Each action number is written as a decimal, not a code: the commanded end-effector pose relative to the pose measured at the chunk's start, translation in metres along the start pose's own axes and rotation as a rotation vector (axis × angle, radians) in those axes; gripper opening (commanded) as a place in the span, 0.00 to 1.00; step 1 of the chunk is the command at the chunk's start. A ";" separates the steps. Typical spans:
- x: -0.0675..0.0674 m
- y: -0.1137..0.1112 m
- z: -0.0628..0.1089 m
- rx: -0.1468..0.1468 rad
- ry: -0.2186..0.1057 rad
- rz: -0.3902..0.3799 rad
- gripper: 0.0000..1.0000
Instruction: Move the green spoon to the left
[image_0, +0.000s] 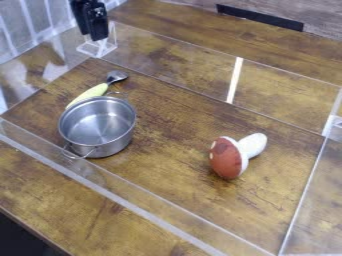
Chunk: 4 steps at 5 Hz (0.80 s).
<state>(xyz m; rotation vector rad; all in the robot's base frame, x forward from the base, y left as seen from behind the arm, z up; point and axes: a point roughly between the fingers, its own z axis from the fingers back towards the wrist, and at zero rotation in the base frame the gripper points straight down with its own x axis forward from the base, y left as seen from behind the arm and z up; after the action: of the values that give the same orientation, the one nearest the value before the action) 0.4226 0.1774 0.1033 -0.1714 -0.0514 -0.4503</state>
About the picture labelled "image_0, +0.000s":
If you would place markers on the stainless steel pot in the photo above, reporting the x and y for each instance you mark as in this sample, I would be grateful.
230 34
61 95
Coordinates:
96 126

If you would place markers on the clear acrylic enclosure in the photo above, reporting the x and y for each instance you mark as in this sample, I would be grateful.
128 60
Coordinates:
152 201

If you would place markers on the clear acrylic triangle bracket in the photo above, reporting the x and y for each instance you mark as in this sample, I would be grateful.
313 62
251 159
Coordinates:
99 48

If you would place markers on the green handled metal spoon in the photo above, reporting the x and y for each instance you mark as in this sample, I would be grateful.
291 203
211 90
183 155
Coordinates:
98 90

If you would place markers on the red plush mushroom toy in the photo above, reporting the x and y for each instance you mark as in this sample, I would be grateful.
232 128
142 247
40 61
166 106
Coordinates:
230 154

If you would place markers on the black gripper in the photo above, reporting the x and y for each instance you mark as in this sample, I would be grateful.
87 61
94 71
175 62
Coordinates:
95 23

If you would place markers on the black bar on table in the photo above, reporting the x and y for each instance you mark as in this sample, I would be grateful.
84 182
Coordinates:
259 17

